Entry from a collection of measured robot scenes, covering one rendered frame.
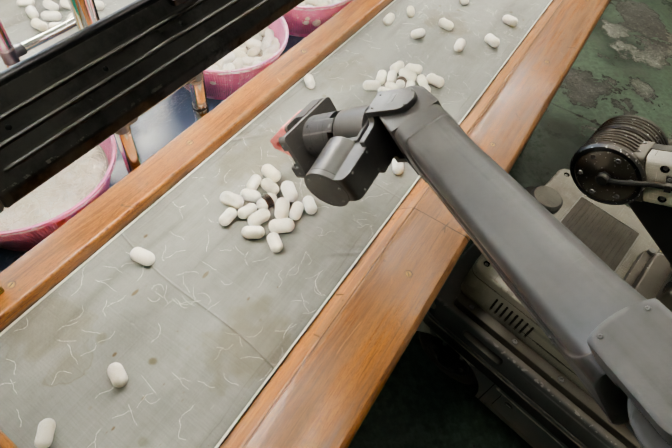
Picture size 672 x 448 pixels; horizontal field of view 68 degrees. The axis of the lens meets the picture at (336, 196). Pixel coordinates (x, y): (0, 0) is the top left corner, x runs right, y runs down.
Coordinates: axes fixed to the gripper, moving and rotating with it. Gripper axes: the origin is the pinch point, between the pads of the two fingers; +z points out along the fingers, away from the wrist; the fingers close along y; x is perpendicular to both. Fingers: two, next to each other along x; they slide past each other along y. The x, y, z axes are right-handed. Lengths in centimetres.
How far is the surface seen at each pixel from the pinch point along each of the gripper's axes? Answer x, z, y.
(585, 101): 93, 23, -167
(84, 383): 6.9, 4.6, 38.0
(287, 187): 7.2, 2.1, 1.3
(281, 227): 9.7, -0.5, 7.6
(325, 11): -6.3, 20.9, -43.7
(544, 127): 87, 30, -138
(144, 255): 1.7, 8.2, 22.4
